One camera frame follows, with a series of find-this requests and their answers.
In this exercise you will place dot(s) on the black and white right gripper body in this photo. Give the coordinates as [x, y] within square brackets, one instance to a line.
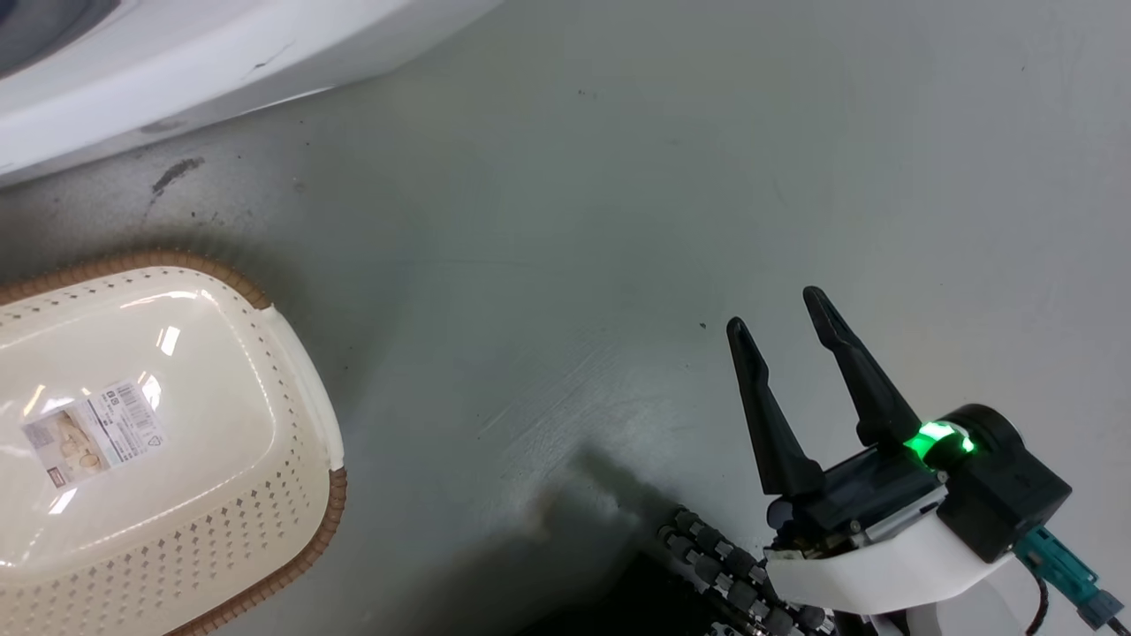
[919, 503]

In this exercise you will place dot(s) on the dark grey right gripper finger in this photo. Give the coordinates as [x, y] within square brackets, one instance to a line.
[866, 380]
[769, 415]

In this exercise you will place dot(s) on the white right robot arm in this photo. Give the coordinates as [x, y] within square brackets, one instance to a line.
[954, 618]

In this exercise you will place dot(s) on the cream perforated laundry basket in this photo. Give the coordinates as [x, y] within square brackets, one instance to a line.
[177, 424]

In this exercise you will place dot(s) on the white washing machine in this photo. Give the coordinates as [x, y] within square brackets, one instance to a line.
[177, 62]

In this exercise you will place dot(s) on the product label sticker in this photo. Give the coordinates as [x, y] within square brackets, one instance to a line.
[94, 433]

